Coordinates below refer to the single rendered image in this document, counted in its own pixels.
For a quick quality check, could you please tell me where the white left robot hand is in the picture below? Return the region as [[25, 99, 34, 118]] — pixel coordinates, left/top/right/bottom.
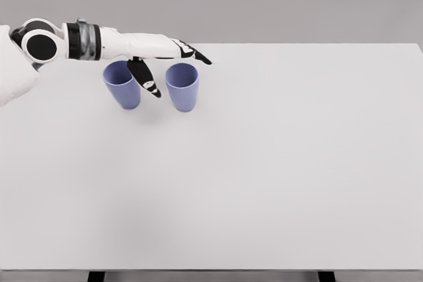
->
[[124, 32, 213, 99]]

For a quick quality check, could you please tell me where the blue plastic cup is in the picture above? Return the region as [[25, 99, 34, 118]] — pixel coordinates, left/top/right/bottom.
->
[[102, 60, 141, 110], [164, 63, 200, 113]]

